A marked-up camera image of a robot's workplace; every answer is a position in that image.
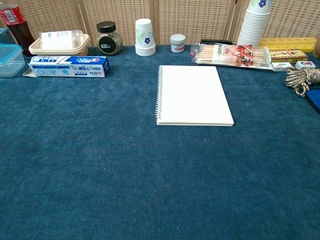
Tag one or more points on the woven wooden folding screen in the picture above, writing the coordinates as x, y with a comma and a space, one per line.
195, 20

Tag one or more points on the beige plastic tray stack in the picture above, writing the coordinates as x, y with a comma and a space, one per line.
83, 49

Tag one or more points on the blue white toothpaste box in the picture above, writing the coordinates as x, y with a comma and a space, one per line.
70, 66

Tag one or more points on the white spiral notebook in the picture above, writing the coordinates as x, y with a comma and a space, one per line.
192, 95

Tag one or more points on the flat black object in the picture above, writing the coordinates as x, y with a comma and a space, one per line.
217, 41

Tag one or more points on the long yellow box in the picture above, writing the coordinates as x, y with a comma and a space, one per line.
287, 42

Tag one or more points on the small white jar grey lid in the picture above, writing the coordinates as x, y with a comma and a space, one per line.
178, 43

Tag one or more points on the white mahjong tile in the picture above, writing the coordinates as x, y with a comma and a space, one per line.
305, 64
281, 66

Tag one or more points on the cola bottle red label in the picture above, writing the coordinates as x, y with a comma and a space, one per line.
18, 32

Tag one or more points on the brown object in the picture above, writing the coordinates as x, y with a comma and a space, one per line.
317, 45

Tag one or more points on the clear container blue lid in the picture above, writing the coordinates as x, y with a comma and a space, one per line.
10, 62
5, 36

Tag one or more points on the glass jar black lid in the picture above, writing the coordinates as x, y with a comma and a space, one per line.
109, 41

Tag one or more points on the blue pouch black edge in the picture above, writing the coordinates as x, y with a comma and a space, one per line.
315, 98

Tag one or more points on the blue table cloth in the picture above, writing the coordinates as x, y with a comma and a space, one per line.
100, 155

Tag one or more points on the tall floral paper cup stack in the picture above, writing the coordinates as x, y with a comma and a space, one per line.
255, 27

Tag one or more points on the short floral paper cup stack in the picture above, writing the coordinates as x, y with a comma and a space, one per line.
145, 37

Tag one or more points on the printed yellow red box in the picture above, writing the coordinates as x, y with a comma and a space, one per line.
287, 55

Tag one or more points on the white plastic-wrapped packet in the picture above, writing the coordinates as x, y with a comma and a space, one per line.
57, 40

